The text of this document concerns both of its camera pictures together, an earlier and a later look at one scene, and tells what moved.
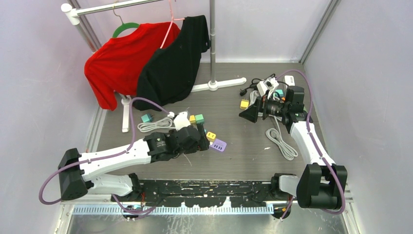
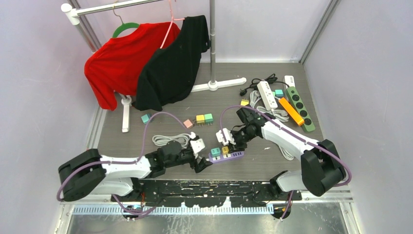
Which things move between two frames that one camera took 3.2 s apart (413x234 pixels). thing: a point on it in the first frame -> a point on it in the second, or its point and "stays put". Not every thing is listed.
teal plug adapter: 280,91 stays put
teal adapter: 146,118 stays put
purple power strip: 218,145 -> 231,155
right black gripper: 251,114 -> 237,147
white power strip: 290,80 stays put
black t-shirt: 169,73 stays put
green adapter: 199,119 -> 208,119
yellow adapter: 211,136 -> 225,150
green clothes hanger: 124,26 stays put
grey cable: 253,95 stays put
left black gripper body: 194,148 -> 187,157
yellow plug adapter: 244,104 stays put
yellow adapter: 192,119 -> 200,119
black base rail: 167,192 stays put
